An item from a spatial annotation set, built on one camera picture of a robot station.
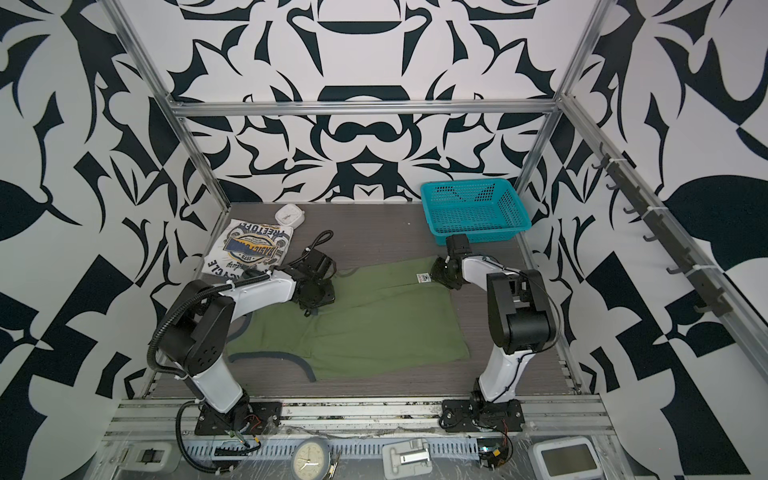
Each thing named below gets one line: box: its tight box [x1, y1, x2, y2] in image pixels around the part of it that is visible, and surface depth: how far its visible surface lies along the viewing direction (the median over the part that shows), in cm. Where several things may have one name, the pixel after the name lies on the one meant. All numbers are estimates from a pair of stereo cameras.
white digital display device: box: [528, 436, 606, 480], surface depth 68 cm
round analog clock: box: [291, 436, 330, 480], surface depth 67 cm
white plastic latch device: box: [382, 438, 433, 480], surface depth 69 cm
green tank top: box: [226, 259, 470, 382], surface depth 90 cm
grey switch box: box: [118, 442, 173, 472], surface depth 67 cm
